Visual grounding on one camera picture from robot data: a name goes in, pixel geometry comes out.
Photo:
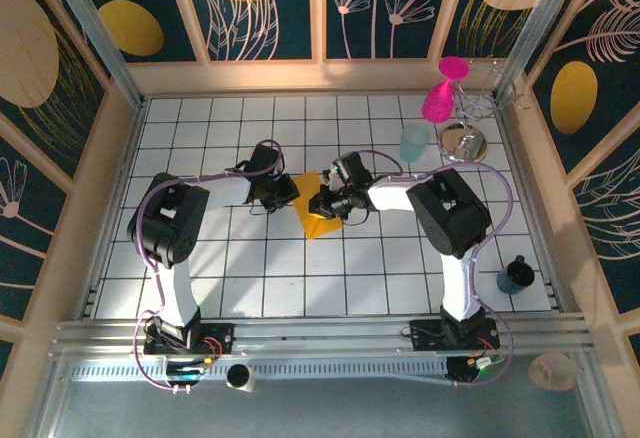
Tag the orange paper sheet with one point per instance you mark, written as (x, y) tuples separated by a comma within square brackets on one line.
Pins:
[(312, 223)]

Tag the teal textured plastic cup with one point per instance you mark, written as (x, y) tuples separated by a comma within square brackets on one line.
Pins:
[(414, 143)]

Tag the chrome glass rack stand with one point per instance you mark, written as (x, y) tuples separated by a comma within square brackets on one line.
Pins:
[(462, 145)]

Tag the pink wine glass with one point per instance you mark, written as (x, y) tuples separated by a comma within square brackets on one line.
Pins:
[(440, 100)]

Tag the small white black cylinder device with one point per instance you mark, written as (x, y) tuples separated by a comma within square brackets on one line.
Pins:
[(240, 378)]

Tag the dark blue mug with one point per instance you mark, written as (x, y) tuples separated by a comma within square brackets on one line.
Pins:
[(517, 275)]

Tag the translucent pink round disc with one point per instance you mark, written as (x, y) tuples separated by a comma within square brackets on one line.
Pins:
[(552, 370)]

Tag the white right camera mount bracket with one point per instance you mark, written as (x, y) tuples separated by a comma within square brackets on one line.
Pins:
[(330, 178)]

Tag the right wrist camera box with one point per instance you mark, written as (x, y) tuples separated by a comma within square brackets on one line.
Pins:
[(355, 168)]

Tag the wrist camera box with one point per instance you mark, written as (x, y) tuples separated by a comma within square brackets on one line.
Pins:
[(265, 158), (355, 168)]

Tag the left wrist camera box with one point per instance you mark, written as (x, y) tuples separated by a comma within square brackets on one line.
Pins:
[(265, 158)]

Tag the aluminium mounting rail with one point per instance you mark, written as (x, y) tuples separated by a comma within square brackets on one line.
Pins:
[(320, 328)]

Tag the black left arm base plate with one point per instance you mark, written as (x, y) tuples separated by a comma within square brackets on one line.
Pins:
[(220, 335)]

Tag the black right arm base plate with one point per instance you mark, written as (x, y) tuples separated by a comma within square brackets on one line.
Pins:
[(420, 333)]

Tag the aluminium frame post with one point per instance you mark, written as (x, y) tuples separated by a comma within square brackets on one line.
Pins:
[(95, 38), (535, 28)]

